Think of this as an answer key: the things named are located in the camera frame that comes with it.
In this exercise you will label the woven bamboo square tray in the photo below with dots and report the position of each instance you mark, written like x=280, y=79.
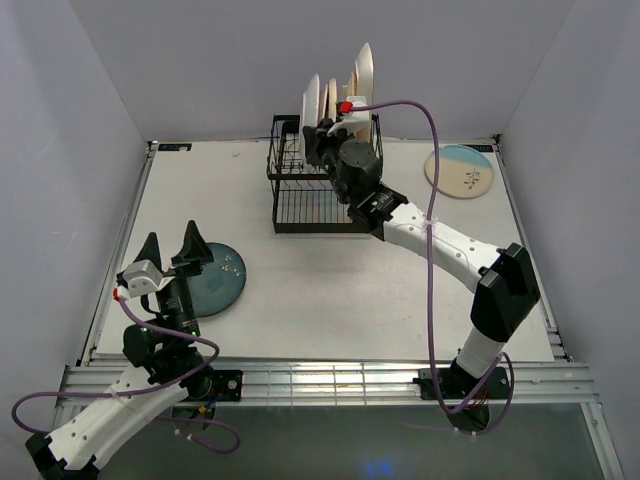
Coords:
x=351, y=87

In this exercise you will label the cream pink floral plate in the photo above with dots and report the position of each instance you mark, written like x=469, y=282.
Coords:
x=331, y=99

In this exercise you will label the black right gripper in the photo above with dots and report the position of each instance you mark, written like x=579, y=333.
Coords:
x=318, y=140

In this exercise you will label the cream plate blue top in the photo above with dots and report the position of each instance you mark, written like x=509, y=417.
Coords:
x=464, y=172

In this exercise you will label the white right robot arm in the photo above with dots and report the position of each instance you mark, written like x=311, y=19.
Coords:
x=502, y=280

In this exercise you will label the white rectangular plate black rim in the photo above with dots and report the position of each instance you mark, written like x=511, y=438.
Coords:
x=364, y=74

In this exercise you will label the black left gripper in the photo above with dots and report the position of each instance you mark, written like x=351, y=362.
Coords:
x=194, y=250

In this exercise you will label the black wire dish rack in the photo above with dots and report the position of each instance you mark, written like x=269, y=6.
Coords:
x=304, y=201

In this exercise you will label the red plate blue flower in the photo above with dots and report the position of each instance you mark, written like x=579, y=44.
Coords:
x=309, y=112

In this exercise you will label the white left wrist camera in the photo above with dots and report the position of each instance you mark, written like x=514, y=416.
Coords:
x=138, y=279

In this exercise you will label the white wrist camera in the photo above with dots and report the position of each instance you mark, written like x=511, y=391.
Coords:
x=353, y=116
x=138, y=279

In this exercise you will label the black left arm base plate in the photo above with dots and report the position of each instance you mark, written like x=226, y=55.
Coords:
x=224, y=386

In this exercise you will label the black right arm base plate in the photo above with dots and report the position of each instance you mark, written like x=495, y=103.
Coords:
x=456, y=385

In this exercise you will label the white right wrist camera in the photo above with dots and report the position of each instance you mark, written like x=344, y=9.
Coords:
x=353, y=116

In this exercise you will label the white plate green red rim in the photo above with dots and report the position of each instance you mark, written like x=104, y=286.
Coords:
x=323, y=103

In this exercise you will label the dark teal round plate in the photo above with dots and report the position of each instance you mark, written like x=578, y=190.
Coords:
x=220, y=283

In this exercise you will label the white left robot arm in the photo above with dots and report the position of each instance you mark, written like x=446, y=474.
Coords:
x=164, y=365

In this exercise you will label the aluminium front frame rail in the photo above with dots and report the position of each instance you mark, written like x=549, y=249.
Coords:
x=325, y=384

